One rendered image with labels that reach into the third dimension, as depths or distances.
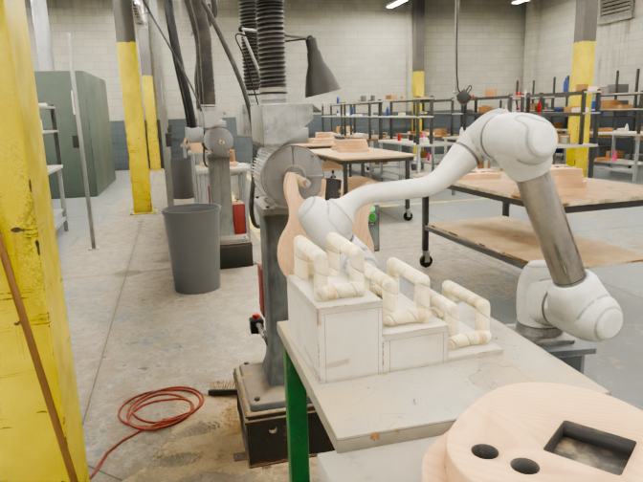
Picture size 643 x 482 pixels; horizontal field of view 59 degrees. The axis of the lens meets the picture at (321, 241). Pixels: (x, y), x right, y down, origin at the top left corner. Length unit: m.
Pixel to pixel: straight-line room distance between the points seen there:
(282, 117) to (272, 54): 0.27
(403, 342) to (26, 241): 1.20
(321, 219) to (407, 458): 0.76
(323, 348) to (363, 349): 0.09
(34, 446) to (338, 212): 1.27
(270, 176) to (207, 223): 2.68
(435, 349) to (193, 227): 3.72
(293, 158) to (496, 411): 1.51
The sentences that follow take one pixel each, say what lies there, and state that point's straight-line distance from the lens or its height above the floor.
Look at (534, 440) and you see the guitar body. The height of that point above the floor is 1.03.
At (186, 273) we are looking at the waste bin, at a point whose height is 0.19.
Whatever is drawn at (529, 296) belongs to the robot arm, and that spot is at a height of 0.87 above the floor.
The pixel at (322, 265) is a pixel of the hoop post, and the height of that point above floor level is 1.18.
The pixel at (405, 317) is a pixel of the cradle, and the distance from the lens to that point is 1.31.
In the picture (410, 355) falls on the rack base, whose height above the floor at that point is 0.96.
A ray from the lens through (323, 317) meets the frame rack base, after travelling 1.21.
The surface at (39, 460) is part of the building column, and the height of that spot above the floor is 0.41.
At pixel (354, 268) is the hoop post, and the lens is 1.24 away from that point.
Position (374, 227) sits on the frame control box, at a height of 1.03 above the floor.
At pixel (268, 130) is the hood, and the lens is 1.95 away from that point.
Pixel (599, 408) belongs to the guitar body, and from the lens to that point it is 1.03.
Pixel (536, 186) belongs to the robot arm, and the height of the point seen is 1.28.
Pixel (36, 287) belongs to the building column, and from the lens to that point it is 1.99.
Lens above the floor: 1.50
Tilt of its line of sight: 13 degrees down
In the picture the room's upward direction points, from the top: 2 degrees counter-clockwise
